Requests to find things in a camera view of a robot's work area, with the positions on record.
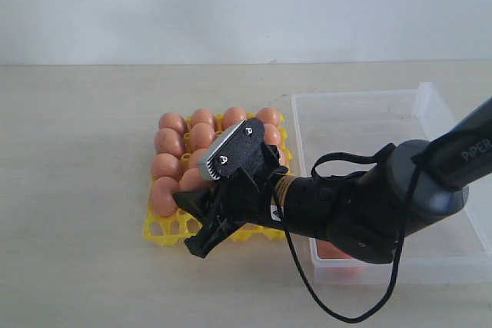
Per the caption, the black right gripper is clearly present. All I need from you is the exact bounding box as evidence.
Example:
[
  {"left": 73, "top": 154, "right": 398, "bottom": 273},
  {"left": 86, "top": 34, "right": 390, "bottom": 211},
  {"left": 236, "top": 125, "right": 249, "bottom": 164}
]
[{"left": 172, "top": 143, "right": 287, "bottom": 258}]

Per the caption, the brown egg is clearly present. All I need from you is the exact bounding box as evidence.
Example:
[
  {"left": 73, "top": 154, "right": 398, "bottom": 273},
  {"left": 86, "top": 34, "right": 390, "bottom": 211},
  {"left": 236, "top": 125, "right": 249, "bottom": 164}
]
[
  {"left": 149, "top": 177, "right": 179, "bottom": 217},
  {"left": 264, "top": 123, "right": 282, "bottom": 147},
  {"left": 189, "top": 123, "right": 215, "bottom": 151},
  {"left": 154, "top": 128, "right": 186, "bottom": 158},
  {"left": 179, "top": 167, "right": 215, "bottom": 192},
  {"left": 316, "top": 240, "right": 364, "bottom": 277},
  {"left": 278, "top": 150, "right": 287, "bottom": 167},
  {"left": 151, "top": 153, "right": 184, "bottom": 181},
  {"left": 188, "top": 148, "right": 207, "bottom": 170}
]

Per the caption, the yellow plastic egg tray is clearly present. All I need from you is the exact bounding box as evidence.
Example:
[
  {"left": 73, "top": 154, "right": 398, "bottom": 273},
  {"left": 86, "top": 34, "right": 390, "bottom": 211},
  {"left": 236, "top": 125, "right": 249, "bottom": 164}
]
[{"left": 142, "top": 112, "right": 293, "bottom": 247}]

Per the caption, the brown egg packed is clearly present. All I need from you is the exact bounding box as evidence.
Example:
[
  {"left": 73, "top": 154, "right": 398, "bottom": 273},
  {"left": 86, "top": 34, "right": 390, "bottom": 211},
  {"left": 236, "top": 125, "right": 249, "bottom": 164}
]
[
  {"left": 255, "top": 107, "right": 280, "bottom": 127},
  {"left": 158, "top": 111, "right": 188, "bottom": 136},
  {"left": 221, "top": 106, "right": 247, "bottom": 131},
  {"left": 191, "top": 108, "right": 218, "bottom": 131}
]

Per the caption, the clear plastic container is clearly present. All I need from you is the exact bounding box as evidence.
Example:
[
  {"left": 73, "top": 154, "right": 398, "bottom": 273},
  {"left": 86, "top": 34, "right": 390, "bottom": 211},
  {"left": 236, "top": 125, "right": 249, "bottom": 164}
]
[{"left": 291, "top": 83, "right": 491, "bottom": 283}]

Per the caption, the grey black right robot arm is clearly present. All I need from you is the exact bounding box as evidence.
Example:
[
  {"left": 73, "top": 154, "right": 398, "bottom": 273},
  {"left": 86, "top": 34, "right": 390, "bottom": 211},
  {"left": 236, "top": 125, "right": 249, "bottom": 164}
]
[{"left": 173, "top": 102, "right": 491, "bottom": 264}]

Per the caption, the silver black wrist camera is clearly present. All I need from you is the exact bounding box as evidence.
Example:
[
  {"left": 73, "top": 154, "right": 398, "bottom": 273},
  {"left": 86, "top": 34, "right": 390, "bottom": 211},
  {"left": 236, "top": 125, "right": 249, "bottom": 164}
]
[{"left": 198, "top": 118, "right": 265, "bottom": 181}]

